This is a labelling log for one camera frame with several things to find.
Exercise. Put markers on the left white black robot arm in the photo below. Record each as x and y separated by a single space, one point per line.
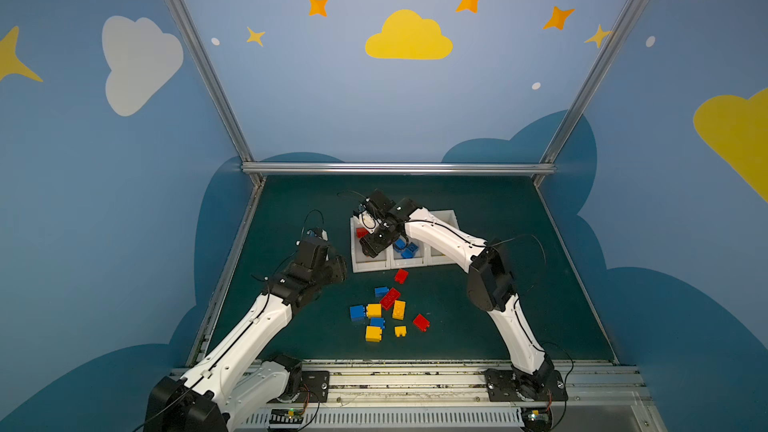
213 395

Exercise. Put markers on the red lego brick lower right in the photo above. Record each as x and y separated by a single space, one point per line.
421 323

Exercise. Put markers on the aluminium frame post right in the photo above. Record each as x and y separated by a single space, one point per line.
626 20

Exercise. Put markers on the middle white bin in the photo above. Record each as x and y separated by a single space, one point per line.
414 258

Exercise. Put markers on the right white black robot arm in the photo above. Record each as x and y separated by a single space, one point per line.
491 285

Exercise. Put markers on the controller board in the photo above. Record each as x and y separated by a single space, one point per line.
285 418
536 420

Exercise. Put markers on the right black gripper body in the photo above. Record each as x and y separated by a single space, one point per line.
377 239

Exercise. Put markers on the right controller board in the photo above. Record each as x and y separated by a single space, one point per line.
536 420

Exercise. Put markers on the left controller board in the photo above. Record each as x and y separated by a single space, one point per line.
285 418

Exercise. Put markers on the red lego brick top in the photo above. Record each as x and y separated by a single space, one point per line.
401 276

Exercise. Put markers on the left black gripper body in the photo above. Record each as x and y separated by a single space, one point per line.
327 267

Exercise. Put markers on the yellow lego brick centre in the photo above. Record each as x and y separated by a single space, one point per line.
398 311

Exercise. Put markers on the blue lego brick left large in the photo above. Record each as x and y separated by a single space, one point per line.
357 313

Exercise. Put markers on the yellow lego brick left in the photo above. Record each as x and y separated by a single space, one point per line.
373 310

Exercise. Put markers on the aluminium frame post left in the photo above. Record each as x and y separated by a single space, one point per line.
200 57

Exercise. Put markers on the aluminium frame rail back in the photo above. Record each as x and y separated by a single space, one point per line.
440 169

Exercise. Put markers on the small blue lego brick lower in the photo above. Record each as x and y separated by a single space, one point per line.
377 322

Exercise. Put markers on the large yellow lego brick bottom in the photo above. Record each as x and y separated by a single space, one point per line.
373 334

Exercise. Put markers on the aluminium frame post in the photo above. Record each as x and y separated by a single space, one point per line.
200 57
626 20

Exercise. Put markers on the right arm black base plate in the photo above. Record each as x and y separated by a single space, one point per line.
504 385

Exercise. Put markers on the left white bin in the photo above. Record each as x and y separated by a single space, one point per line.
361 263

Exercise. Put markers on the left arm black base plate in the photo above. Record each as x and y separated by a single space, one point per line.
311 386

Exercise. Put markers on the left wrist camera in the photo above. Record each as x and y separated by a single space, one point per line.
317 232

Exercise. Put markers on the long red lego brick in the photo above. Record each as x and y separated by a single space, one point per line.
388 301

